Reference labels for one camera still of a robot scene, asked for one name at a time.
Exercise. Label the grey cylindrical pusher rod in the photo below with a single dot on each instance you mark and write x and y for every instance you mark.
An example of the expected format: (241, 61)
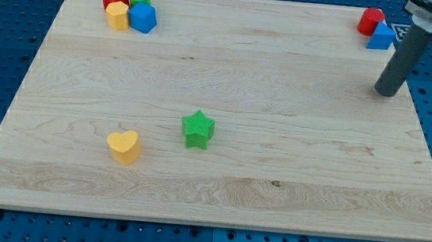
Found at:
(410, 50)

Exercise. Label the green star block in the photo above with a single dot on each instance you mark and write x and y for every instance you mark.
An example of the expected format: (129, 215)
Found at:
(198, 129)

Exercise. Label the fiducial marker tag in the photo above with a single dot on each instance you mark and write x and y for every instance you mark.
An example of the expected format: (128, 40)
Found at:
(400, 30)

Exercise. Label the blue triangle block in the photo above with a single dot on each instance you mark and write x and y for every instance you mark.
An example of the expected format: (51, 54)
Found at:
(382, 37)

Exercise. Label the red cylinder block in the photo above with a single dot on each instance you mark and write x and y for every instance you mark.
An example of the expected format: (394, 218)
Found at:
(369, 20)

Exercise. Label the blue pentagon block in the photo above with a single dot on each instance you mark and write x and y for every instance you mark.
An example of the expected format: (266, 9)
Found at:
(143, 17)

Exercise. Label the yellow hexagon block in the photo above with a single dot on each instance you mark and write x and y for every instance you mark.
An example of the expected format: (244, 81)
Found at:
(117, 15)

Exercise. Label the yellow heart block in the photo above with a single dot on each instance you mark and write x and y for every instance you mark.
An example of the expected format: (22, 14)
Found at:
(125, 147)

